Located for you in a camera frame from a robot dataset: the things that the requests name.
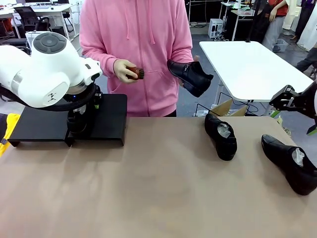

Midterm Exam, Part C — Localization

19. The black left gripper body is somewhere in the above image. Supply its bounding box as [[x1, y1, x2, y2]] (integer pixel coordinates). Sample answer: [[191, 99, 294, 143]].
[[70, 93, 97, 114]]

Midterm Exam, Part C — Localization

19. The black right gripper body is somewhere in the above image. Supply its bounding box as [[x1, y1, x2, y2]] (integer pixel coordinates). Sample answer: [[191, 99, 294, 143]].
[[293, 81, 317, 118]]

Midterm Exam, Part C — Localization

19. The black leather shoe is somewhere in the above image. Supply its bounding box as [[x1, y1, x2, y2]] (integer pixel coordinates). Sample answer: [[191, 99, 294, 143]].
[[66, 109, 88, 136], [166, 59, 214, 98], [204, 113, 238, 161], [261, 133, 317, 196]]

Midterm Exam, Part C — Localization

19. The brown shoe brush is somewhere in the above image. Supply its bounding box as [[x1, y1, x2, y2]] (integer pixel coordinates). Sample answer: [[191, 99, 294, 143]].
[[127, 65, 146, 81]]

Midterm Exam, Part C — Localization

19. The wide black shoe stand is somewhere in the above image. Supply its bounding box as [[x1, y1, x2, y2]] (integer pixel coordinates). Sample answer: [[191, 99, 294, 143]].
[[64, 93, 128, 147]]

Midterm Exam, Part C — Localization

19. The narrow black shoe stand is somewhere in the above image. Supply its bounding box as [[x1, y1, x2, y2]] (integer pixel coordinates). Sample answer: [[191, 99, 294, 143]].
[[7, 107, 75, 148]]

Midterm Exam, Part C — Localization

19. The person's right hand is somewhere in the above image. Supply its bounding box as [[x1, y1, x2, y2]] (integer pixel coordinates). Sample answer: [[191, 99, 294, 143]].
[[113, 59, 137, 85]]

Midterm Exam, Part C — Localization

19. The dark trousered leg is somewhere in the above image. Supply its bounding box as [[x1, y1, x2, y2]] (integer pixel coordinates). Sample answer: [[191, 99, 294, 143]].
[[295, 48, 317, 80]]

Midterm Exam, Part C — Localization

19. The grey plastic bin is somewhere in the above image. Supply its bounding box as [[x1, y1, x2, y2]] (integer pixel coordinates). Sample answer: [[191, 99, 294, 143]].
[[272, 38, 290, 53]]

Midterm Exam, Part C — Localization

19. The cardboard box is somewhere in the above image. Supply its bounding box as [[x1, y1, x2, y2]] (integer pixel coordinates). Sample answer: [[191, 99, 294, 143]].
[[210, 98, 249, 118]]

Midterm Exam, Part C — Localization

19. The white hanging garment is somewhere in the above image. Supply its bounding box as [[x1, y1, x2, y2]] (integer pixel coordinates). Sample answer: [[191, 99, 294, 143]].
[[297, 14, 317, 52]]

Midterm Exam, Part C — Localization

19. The figure in red top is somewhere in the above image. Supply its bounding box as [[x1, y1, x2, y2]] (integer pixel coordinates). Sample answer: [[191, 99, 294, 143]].
[[262, 0, 290, 52]]

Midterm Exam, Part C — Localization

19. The black computer tower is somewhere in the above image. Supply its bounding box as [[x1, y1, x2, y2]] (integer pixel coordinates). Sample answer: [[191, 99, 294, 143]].
[[51, 26, 67, 42]]

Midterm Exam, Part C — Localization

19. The yellow cloth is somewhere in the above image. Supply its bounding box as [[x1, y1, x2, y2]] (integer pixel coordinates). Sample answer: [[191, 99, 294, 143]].
[[0, 113, 21, 157]]

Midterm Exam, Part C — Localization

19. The person in pink hoodie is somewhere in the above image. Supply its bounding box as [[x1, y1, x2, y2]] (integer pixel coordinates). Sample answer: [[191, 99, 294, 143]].
[[79, 0, 195, 118]]

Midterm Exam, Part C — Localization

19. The white framed black table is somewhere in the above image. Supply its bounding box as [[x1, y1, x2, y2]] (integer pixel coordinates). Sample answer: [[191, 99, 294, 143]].
[[220, 1, 264, 42]]

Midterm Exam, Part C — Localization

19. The white dehumidifier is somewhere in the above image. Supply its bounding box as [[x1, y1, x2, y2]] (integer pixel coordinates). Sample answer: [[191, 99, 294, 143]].
[[25, 31, 34, 48]]

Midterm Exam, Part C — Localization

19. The white computer case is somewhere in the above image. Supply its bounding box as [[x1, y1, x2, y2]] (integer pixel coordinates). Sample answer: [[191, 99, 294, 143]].
[[208, 18, 225, 40]]

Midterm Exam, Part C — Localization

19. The black office chair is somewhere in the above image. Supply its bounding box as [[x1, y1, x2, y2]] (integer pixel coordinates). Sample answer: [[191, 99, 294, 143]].
[[13, 6, 52, 33], [0, 37, 32, 54]]

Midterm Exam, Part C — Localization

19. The white office desk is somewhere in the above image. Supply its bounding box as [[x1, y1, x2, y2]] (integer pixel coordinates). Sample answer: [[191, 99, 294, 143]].
[[0, 2, 73, 46]]

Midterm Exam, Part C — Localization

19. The black arm cable sleeve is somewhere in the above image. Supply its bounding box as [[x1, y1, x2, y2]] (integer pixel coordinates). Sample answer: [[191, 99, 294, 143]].
[[0, 83, 98, 112]]

